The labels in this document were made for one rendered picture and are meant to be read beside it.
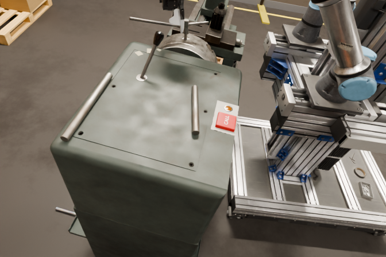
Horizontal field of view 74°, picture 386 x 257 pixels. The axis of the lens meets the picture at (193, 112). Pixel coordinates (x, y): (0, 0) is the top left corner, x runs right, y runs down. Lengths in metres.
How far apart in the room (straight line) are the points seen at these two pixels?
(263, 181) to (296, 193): 0.25
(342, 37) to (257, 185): 1.29
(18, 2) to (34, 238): 2.72
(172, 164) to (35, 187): 1.61
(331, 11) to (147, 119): 0.66
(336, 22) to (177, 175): 0.68
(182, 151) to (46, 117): 1.98
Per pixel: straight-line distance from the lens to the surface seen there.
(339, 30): 0.98
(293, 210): 2.00
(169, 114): 0.79
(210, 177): 0.68
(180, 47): 1.12
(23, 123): 2.59
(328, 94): 1.25
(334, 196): 2.26
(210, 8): 2.28
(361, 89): 1.08
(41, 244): 2.01
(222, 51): 1.78
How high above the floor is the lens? 1.84
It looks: 46 degrees down
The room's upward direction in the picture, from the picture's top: 13 degrees clockwise
